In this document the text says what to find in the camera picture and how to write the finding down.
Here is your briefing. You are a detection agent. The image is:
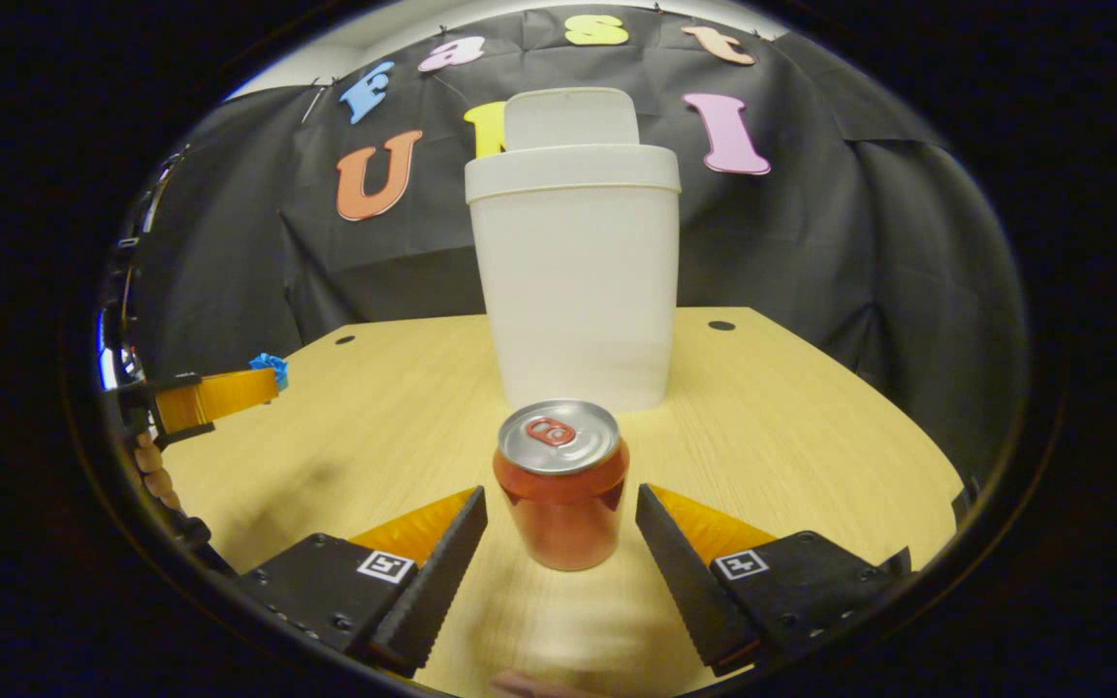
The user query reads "wooden desktop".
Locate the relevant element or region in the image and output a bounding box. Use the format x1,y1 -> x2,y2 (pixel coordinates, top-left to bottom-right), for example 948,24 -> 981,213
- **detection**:
161,307 -> 967,697

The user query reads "white desktop garbage bin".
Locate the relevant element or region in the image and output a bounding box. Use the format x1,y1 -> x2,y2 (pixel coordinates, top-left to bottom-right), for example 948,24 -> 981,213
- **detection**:
464,87 -> 683,413

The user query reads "black backdrop cloth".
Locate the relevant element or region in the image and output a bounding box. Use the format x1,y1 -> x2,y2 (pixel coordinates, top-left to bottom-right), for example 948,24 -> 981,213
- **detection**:
127,5 -> 1030,486

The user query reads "red pop can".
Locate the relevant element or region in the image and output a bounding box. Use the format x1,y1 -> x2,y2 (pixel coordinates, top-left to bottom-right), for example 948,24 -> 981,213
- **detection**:
493,399 -> 631,572

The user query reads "blue paper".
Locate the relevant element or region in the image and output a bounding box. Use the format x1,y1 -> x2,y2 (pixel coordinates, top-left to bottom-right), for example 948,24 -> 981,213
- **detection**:
248,353 -> 290,391

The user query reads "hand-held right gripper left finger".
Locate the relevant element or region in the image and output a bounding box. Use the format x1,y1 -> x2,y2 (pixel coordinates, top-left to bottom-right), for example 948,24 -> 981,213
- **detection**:
237,485 -> 489,678

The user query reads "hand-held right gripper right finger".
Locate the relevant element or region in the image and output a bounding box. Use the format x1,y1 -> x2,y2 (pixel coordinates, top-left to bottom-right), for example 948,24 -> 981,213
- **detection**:
634,483 -> 913,678

